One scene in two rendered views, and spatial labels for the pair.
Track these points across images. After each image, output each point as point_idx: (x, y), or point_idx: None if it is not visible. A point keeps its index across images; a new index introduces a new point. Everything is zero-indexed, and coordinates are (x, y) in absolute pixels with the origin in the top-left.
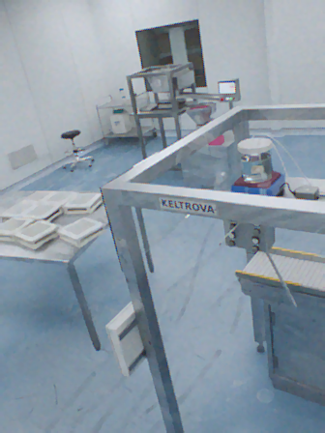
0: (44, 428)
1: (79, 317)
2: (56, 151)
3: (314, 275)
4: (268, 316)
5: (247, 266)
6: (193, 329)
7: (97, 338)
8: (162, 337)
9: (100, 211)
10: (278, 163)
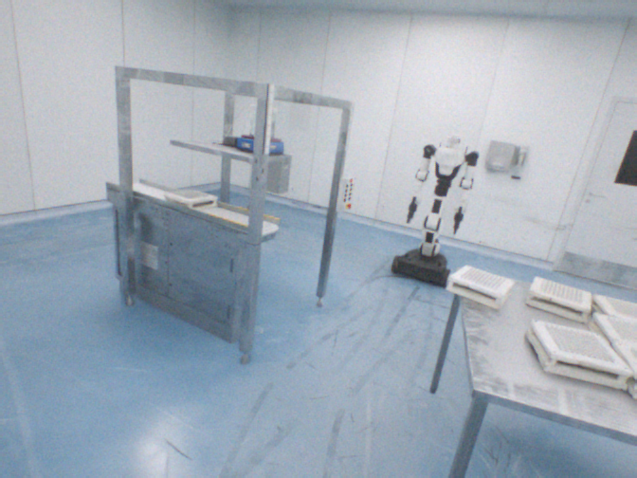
0: (432, 336)
1: (500, 447)
2: None
3: (220, 214)
4: None
5: (267, 228)
6: (318, 396)
7: (432, 376)
8: (355, 392)
9: (512, 338)
10: None
